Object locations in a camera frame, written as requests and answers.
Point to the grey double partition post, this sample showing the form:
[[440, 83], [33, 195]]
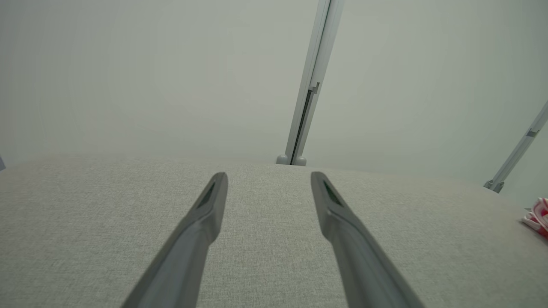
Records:
[[319, 51], [520, 147]]

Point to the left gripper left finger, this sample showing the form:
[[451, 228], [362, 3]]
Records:
[[184, 256]]

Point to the red garment with white stripe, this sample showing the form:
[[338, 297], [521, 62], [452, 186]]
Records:
[[539, 218]]

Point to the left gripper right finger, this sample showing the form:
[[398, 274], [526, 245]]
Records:
[[364, 265]]

